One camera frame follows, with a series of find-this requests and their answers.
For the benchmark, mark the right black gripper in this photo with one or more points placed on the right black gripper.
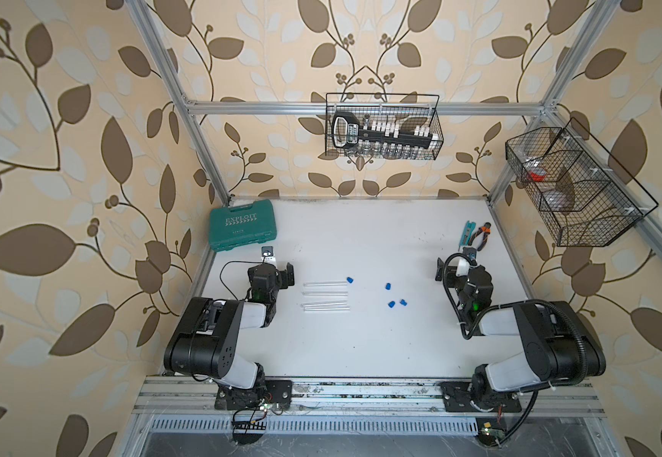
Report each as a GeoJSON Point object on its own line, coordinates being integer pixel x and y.
{"type": "Point", "coordinates": [451, 274]}

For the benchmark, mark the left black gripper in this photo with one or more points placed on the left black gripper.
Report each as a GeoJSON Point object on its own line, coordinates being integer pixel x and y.
{"type": "Point", "coordinates": [284, 278]}

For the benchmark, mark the clear test tube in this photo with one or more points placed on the clear test tube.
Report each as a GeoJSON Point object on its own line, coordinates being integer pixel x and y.
{"type": "Point", "coordinates": [330, 284]}
{"type": "Point", "coordinates": [325, 293]}
{"type": "Point", "coordinates": [326, 307]}

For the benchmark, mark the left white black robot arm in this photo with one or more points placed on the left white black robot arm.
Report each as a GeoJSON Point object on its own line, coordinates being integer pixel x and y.
{"type": "Point", "coordinates": [205, 342]}

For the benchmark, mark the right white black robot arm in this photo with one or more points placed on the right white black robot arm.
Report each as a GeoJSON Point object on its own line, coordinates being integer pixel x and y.
{"type": "Point", "coordinates": [557, 350]}

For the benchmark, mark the teal utility knife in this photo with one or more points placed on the teal utility knife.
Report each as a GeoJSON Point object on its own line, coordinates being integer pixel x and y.
{"type": "Point", "coordinates": [467, 234]}

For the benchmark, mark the orange black pliers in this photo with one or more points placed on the orange black pliers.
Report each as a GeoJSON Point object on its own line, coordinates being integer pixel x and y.
{"type": "Point", "coordinates": [480, 238]}

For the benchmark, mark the green plastic tool case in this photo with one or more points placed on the green plastic tool case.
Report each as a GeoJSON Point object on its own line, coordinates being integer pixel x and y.
{"type": "Point", "coordinates": [243, 225]}

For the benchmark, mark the red item in basket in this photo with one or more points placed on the red item in basket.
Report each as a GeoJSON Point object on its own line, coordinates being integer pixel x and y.
{"type": "Point", "coordinates": [534, 171]}

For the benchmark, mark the black socket holder set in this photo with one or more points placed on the black socket holder set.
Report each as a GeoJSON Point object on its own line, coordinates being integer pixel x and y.
{"type": "Point", "coordinates": [347, 131]}

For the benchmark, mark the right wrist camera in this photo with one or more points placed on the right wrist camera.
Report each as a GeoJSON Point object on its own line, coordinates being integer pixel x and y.
{"type": "Point", "coordinates": [463, 267]}

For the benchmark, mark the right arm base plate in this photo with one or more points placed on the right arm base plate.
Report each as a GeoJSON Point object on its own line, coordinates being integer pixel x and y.
{"type": "Point", "coordinates": [460, 396]}

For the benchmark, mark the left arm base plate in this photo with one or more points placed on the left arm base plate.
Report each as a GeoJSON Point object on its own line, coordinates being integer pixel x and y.
{"type": "Point", "coordinates": [276, 394]}

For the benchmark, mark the black wire basket right wall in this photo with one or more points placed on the black wire basket right wall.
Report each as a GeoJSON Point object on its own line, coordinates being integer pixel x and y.
{"type": "Point", "coordinates": [590, 197]}

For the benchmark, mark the black wire basket wall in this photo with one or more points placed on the black wire basket wall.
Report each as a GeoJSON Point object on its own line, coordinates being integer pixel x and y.
{"type": "Point", "coordinates": [590, 197]}
{"type": "Point", "coordinates": [406, 109]}

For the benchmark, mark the aluminium front rail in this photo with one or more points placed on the aluminium front rail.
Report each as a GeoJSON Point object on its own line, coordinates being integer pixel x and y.
{"type": "Point", "coordinates": [364, 396]}

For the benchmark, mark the black wire basket back wall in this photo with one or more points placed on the black wire basket back wall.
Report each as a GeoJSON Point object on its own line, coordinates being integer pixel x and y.
{"type": "Point", "coordinates": [406, 109]}

